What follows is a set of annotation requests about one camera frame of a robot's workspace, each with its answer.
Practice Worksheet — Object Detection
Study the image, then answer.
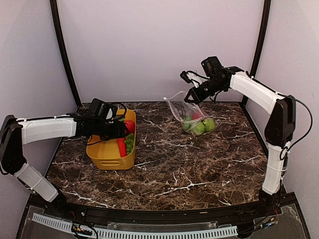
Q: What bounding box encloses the white slotted cable duct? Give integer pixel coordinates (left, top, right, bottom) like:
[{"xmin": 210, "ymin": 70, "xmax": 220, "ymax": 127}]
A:
[{"xmin": 32, "ymin": 213, "xmax": 238, "ymax": 239}]

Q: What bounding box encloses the orange carrot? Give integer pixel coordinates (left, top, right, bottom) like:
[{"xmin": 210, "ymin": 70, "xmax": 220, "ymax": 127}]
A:
[{"xmin": 117, "ymin": 138, "xmax": 127, "ymax": 158}]

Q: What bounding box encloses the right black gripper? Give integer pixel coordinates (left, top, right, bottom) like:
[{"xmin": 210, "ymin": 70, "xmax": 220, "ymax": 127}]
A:
[{"xmin": 184, "ymin": 77, "xmax": 225, "ymax": 104}]

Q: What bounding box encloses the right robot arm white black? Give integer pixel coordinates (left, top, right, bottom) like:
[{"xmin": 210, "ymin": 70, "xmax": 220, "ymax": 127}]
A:
[{"xmin": 180, "ymin": 56, "xmax": 299, "ymax": 216}]

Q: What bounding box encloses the yellow plastic basket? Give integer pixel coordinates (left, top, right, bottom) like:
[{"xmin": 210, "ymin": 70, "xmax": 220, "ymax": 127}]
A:
[{"xmin": 86, "ymin": 110, "xmax": 137, "ymax": 170}]

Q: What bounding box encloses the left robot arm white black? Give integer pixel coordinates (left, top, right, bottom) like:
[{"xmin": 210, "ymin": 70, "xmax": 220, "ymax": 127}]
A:
[{"xmin": 0, "ymin": 98, "xmax": 128, "ymax": 217}]

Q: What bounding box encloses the right black frame post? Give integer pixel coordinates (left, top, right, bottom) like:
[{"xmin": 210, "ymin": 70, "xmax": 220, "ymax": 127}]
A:
[{"xmin": 241, "ymin": 0, "xmax": 272, "ymax": 103}]

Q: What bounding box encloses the black front rail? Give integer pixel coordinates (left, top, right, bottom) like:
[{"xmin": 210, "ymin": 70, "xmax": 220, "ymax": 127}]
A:
[{"xmin": 24, "ymin": 193, "xmax": 296, "ymax": 226}]

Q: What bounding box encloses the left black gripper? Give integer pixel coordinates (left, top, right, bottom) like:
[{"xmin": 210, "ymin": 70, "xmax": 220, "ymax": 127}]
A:
[{"xmin": 93, "ymin": 119, "xmax": 130, "ymax": 140}]

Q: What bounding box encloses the black frame post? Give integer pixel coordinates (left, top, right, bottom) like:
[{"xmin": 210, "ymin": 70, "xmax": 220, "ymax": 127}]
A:
[
  {"xmin": 241, "ymin": 0, "xmax": 272, "ymax": 103},
  {"xmin": 49, "ymin": 0, "xmax": 82, "ymax": 107}
]

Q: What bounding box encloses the green grapes bunch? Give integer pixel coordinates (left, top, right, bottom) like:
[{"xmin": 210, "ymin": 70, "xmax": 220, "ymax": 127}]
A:
[{"xmin": 124, "ymin": 133, "xmax": 135, "ymax": 155}]

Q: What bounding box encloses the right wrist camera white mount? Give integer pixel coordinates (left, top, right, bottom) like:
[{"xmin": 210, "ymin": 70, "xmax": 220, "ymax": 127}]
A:
[{"xmin": 180, "ymin": 71, "xmax": 208, "ymax": 88}]

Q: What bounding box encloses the green cucumber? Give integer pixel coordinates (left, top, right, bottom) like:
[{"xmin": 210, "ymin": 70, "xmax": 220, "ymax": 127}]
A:
[{"xmin": 182, "ymin": 116, "xmax": 194, "ymax": 132}]

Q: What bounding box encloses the red tomato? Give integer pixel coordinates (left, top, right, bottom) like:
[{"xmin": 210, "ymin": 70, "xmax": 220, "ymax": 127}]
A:
[{"xmin": 192, "ymin": 113, "xmax": 202, "ymax": 120}]

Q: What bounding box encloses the clear zip top bag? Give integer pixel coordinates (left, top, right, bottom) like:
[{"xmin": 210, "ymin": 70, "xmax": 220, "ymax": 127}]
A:
[{"xmin": 163, "ymin": 91, "xmax": 217, "ymax": 136}]

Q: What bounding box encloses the left black frame post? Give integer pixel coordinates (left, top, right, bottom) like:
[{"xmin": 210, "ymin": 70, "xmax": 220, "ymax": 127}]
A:
[{"xmin": 49, "ymin": 0, "xmax": 82, "ymax": 107}]

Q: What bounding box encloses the red apple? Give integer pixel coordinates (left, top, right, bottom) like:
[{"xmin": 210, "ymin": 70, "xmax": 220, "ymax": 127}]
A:
[{"xmin": 124, "ymin": 120, "xmax": 136, "ymax": 134}]

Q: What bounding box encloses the green cabbage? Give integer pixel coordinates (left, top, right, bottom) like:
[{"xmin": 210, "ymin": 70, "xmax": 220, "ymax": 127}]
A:
[
  {"xmin": 202, "ymin": 118, "xmax": 215, "ymax": 131},
  {"xmin": 192, "ymin": 121, "xmax": 205, "ymax": 135}
]

